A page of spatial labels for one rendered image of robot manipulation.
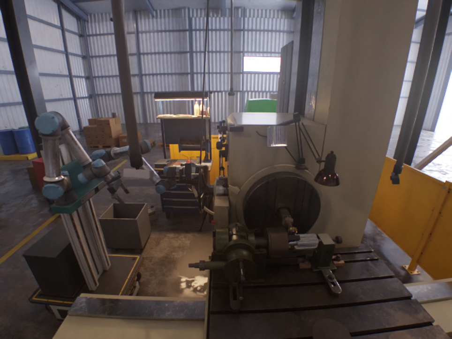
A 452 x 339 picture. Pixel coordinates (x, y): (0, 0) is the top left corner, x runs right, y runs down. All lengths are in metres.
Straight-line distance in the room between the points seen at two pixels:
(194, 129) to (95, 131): 6.30
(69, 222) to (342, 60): 2.34
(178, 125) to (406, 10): 3.04
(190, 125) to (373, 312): 3.20
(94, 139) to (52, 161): 8.00
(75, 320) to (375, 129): 2.44
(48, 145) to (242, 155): 1.19
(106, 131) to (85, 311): 7.82
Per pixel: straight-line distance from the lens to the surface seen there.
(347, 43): 1.60
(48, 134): 1.51
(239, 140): 1.41
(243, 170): 1.48
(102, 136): 9.29
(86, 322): 1.85
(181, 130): 3.64
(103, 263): 2.65
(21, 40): 5.99
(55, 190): 1.60
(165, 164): 3.37
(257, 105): 5.54
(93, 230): 2.41
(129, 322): 1.74
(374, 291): 1.63
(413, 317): 1.63
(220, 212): 1.51
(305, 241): 1.43
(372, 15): 1.71
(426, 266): 3.50
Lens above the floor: 2.10
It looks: 21 degrees down
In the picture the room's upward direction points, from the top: straight up
